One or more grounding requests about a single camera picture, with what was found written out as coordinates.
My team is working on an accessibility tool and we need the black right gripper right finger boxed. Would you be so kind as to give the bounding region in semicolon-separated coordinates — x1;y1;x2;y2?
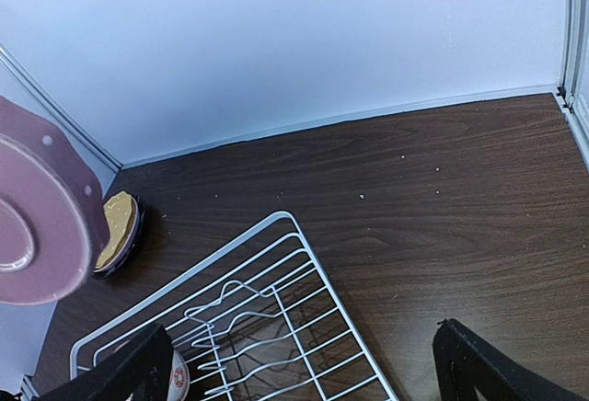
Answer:
433;318;582;400

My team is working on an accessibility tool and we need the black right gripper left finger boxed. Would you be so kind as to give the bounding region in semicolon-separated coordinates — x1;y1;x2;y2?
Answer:
40;323;174;401

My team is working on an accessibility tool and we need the pink white floral bowl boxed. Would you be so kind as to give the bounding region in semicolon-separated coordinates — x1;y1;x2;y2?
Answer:
114;345;191;401

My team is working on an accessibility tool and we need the black rimmed white plate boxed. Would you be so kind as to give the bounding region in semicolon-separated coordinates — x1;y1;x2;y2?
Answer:
92;194;146;280

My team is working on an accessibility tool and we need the yellow dotted plate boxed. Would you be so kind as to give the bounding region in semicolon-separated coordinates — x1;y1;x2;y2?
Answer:
94;191;139;273

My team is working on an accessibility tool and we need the white wire dish rack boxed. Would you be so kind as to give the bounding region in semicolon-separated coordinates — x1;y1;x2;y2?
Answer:
69;211;396;400

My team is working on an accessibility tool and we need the right aluminium frame post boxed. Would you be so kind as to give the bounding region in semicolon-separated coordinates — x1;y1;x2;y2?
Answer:
558;0;588;111

